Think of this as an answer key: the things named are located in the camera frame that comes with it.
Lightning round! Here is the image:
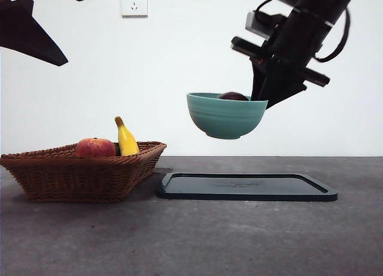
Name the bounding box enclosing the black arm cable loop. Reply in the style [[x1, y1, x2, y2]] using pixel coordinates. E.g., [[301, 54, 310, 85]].
[[314, 6, 351, 63]]

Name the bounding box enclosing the red yellow apple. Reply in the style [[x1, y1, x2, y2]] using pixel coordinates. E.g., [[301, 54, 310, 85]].
[[74, 137, 117, 158]]

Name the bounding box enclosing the dark green rectangular tray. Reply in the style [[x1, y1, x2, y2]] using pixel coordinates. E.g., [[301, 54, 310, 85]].
[[157, 172, 339, 202]]

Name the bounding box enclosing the thin black camera cable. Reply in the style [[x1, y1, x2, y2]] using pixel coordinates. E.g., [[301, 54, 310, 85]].
[[254, 0, 279, 15]]

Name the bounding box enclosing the dark red plum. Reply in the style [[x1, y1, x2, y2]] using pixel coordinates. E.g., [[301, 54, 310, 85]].
[[217, 92, 250, 102]]

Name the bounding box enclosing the yellow banana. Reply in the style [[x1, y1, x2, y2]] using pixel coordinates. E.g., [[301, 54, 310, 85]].
[[114, 116, 141, 157]]

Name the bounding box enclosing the teal ceramic bowl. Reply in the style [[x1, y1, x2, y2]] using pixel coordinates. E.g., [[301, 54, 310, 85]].
[[186, 92, 269, 140]]

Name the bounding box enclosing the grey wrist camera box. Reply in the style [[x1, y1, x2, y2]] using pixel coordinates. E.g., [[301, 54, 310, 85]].
[[245, 10, 288, 39]]

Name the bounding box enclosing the white wall socket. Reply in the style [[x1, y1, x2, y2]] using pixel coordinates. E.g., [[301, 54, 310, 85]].
[[121, 0, 148, 19]]

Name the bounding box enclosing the brown wicker basket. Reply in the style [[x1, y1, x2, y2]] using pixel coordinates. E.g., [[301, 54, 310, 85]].
[[0, 141, 168, 204]]

